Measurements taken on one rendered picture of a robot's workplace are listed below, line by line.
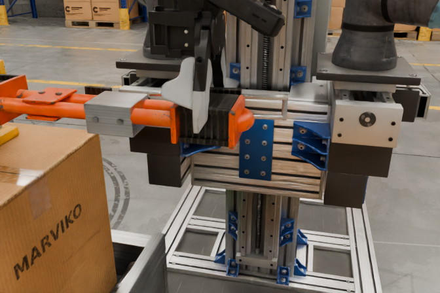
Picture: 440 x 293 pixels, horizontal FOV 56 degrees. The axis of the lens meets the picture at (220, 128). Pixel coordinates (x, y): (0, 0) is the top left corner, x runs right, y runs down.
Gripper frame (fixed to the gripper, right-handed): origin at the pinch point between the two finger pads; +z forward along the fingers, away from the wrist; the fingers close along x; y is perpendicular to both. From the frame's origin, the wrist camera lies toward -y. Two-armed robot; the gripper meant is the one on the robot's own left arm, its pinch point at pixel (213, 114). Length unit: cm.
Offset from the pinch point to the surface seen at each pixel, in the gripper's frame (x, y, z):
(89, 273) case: -9, 29, 41
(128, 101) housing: 1.7, 11.5, -1.6
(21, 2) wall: -834, 663, 73
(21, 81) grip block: -2.1, 30.9, -2.1
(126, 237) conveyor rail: -31, 31, 48
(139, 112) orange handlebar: 3.7, 9.1, -0.8
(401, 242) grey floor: -129, -63, 107
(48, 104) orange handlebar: 3.5, 22.8, -0.8
